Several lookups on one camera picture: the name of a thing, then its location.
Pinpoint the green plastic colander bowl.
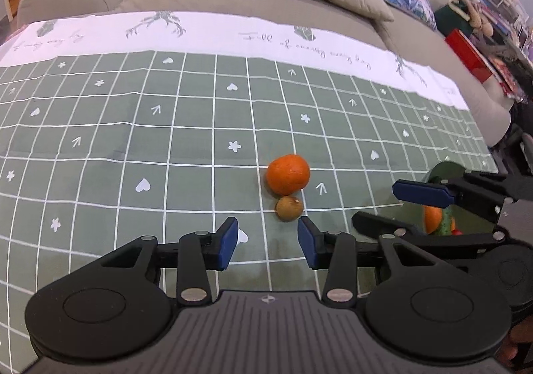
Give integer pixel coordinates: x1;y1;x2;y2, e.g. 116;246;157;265
424;161;501;233

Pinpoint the red box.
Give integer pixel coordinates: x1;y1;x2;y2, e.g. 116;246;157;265
444;29;493;84

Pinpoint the green checkered tablecloth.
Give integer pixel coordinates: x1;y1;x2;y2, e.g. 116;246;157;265
1;11;496;373

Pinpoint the brown longan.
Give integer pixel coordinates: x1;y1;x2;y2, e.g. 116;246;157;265
274;195;303;221

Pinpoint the person's right hand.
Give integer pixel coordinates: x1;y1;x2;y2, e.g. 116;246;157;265
497;317;533;371

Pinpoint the orange tangerine top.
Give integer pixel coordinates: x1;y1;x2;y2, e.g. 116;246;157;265
266;154;311;196

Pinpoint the green cucumber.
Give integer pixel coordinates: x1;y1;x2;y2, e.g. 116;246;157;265
435;207;455;236

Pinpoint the orange tangerine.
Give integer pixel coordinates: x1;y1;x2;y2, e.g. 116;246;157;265
423;205;444;234
266;154;311;196

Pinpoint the beige sofa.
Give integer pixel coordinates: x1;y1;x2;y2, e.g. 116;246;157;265
17;0;512;146

